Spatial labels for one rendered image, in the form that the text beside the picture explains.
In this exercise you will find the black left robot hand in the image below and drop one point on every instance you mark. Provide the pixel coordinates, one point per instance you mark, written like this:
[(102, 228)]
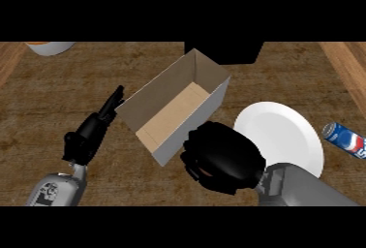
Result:
[(87, 135)]

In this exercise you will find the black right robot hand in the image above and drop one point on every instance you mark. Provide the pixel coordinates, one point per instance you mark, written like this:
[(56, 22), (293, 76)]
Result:
[(228, 158)]

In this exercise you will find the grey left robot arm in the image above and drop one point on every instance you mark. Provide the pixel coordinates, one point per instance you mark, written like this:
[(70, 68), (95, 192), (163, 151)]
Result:
[(56, 189)]

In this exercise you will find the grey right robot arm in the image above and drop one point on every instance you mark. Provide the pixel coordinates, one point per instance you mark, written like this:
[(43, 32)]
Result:
[(297, 187)]

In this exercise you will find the white plate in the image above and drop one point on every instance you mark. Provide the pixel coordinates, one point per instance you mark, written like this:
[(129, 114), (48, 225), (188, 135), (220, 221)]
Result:
[(281, 132)]

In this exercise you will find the open cardboard box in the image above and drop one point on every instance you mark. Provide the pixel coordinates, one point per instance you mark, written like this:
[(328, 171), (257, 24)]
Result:
[(173, 108)]

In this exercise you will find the blue soda can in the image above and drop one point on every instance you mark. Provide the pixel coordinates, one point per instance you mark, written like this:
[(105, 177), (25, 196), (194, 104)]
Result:
[(347, 139)]

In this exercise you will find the white bowl with orange content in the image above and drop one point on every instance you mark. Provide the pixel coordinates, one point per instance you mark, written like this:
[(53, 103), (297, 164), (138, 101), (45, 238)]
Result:
[(49, 47)]

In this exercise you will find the black appliance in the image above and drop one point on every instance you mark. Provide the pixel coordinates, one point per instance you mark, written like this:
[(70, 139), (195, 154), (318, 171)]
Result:
[(226, 51)]

